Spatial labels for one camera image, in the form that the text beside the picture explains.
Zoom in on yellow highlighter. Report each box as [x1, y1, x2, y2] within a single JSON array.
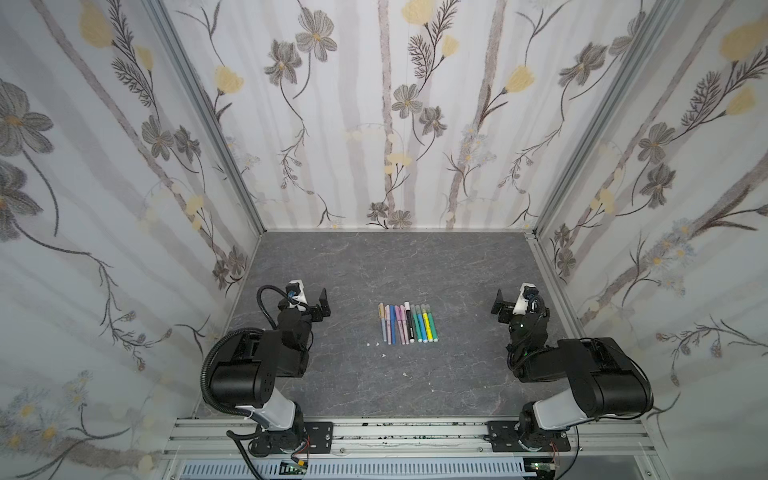
[[420, 305, 434, 342]]

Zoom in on light blue highlighter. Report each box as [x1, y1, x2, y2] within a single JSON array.
[[415, 305, 426, 342]]

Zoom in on teal green highlighter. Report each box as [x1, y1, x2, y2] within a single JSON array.
[[409, 305, 423, 342]]

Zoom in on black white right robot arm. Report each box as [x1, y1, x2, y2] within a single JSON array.
[[487, 284, 654, 453]]

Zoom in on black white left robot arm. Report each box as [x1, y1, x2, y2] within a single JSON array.
[[200, 280, 331, 457]]

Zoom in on lilac pen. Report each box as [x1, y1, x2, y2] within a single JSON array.
[[384, 305, 393, 345]]

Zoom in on dark blue pen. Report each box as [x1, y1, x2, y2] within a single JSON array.
[[389, 305, 397, 345]]

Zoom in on purple capped pink pen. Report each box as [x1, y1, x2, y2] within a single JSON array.
[[393, 305, 407, 345]]

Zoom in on black pen white cap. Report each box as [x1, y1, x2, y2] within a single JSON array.
[[403, 301, 416, 343]]

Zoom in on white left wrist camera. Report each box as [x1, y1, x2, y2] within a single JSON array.
[[285, 280, 309, 311]]

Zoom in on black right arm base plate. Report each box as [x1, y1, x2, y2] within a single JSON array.
[[484, 421, 571, 454]]

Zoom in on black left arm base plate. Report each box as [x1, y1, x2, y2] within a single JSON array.
[[247, 422, 334, 458]]

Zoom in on aluminium front rail frame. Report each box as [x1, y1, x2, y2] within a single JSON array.
[[153, 417, 669, 479]]

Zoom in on white slotted cable duct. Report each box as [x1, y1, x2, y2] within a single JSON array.
[[178, 457, 536, 480]]

